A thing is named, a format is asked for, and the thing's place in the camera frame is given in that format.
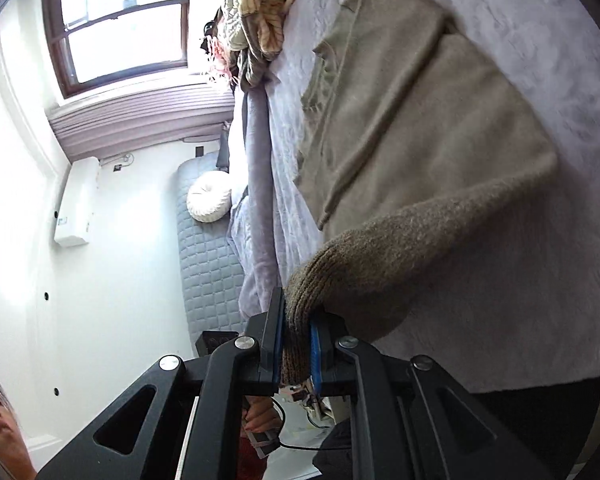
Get pink knit garment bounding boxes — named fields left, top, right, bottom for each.
left=202, top=20, right=238, bottom=94

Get brown framed window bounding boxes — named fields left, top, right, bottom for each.
left=40, top=0, right=196, bottom=100

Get lavender embossed blanket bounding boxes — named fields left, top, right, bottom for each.
left=227, top=0, right=600, bottom=395

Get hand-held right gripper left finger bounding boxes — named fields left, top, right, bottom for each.
left=35, top=287, right=287, bottom=480

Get grey lavender comforter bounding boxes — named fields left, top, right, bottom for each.
left=227, top=87, right=287, bottom=331

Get lavender pleated curtain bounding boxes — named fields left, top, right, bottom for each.
left=47, top=82, right=238, bottom=164

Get white wall heater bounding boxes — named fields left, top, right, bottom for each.
left=54, top=156, right=102, bottom=248

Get grey quilted mat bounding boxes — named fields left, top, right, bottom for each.
left=172, top=152, right=246, bottom=356

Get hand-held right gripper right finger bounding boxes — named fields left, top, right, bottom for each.
left=307, top=310, right=556, bottom=480

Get person's black pants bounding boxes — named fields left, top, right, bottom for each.
left=312, top=375, right=600, bottom=480

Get white round pillow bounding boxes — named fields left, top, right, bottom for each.
left=186, top=171, right=231, bottom=224

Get grey knit garment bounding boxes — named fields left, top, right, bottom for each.
left=237, top=45, right=276, bottom=94

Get person's face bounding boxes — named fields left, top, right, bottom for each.
left=0, top=367, right=37, bottom=480

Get person's left hand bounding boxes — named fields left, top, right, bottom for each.
left=241, top=394, right=281, bottom=436

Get brown knit sweater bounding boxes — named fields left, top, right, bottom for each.
left=280, top=0, right=561, bottom=387

